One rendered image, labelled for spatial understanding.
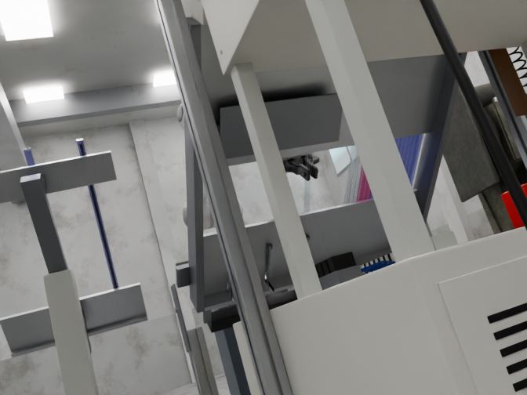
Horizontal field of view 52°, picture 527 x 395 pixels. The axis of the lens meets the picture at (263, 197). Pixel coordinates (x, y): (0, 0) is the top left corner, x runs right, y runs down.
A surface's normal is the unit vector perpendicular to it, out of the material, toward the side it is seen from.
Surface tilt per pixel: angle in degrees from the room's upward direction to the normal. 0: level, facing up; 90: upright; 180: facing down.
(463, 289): 90
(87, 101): 90
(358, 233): 138
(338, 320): 90
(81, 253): 90
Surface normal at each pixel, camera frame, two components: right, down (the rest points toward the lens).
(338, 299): -0.91, 0.18
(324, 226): 0.41, 0.48
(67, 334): 0.20, -0.29
